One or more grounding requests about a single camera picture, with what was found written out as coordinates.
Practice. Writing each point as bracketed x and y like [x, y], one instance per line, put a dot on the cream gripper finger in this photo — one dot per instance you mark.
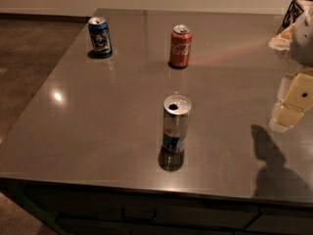
[282, 117]
[300, 94]

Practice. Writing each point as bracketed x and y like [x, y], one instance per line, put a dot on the dark right drawer front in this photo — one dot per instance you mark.
[283, 221]

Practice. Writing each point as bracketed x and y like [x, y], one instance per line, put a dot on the black wire basket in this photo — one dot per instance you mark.
[295, 9]

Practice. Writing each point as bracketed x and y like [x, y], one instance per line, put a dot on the blue pepsi can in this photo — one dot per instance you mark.
[100, 36]

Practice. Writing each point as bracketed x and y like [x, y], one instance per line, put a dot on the silver blue redbull can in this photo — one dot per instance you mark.
[176, 115]

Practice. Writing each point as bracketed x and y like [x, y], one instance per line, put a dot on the dark drawer front with handle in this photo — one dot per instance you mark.
[145, 209]

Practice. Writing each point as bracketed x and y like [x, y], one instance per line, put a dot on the red coke can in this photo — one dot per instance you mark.
[180, 46]

